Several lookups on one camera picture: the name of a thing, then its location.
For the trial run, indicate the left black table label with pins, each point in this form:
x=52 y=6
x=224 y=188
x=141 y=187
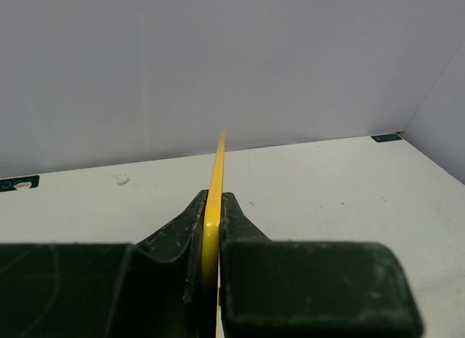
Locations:
x=16 y=183

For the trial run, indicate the right black table label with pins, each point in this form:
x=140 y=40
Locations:
x=386 y=137

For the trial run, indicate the black table label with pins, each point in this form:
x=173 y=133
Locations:
x=16 y=183
x=386 y=137

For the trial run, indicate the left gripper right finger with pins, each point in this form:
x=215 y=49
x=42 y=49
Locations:
x=309 y=288

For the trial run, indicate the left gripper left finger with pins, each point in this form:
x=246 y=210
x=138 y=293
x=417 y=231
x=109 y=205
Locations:
x=147 y=289

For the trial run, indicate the yellow framed whiteboard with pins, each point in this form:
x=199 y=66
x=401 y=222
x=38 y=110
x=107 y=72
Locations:
x=210 y=244

